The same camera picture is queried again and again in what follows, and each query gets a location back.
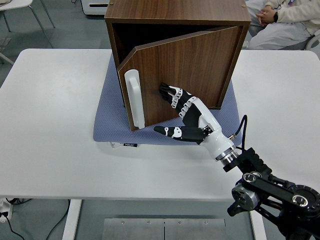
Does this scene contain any white chair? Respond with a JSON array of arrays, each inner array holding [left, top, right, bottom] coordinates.
[[0, 0, 56, 65]]

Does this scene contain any brown wooden cabinet door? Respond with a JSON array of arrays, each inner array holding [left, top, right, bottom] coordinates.
[[117, 24, 244, 133]]

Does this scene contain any person's left hand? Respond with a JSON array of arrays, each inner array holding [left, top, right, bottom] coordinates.
[[259, 6, 276, 26]]

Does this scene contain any brown wooden cabinet body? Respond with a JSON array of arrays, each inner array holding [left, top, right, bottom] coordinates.
[[104, 0, 252, 111]]

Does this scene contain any white table leg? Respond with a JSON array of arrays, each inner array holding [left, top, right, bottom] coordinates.
[[61, 199, 83, 240], [247, 201, 268, 240]]

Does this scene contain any black power cable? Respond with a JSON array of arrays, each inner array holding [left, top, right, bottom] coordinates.
[[46, 199, 71, 240], [1, 212, 26, 240]]

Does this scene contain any person's hand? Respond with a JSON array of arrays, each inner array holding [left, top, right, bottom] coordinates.
[[255, 11, 268, 28], [259, 6, 276, 26]]

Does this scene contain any blue textured mat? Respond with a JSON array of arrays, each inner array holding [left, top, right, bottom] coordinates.
[[93, 53, 243, 147]]

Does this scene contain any white power strip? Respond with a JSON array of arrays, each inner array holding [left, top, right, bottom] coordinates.
[[0, 197, 14, 223]]

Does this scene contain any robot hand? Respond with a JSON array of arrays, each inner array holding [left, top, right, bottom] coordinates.
[[153, 82, 236, 161]]

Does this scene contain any grey metal plate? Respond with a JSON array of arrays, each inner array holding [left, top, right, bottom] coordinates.
[[164, 218, 226, 240], [102, 218, 165, 240]]

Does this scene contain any white floor appliance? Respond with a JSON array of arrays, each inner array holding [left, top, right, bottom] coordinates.
[[80, 0, 112, 17]]

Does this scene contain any person's right hand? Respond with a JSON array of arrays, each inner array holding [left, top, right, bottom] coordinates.
[[255, 11, 268, 28]]

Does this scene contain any white door handle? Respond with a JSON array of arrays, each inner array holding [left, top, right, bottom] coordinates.
[[123, 69, 146, 130]]

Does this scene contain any person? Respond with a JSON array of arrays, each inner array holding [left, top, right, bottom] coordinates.
[[246, 0, 320, 50]]

